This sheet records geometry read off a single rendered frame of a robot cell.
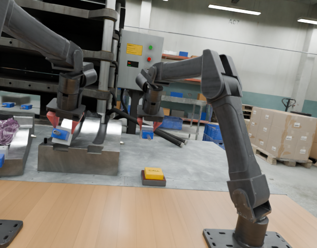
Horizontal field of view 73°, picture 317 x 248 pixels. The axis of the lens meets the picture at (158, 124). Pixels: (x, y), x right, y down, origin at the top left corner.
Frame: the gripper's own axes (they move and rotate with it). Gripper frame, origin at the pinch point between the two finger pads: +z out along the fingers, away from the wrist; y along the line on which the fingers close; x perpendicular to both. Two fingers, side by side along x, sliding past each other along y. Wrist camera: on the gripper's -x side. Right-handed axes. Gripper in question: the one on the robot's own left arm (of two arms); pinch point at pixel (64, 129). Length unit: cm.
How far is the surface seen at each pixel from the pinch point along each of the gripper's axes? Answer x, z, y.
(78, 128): -19.7, 12.5, -0.4
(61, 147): 0.2, 7.6, 0.3
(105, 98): -68, 19, -5
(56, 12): -94, -18, 38
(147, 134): -8.4, -0.5, -28.4
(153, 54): -95, -11, -29
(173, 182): 6.6, 7.1, -40.4
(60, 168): 6.4, 11.4, -1.7
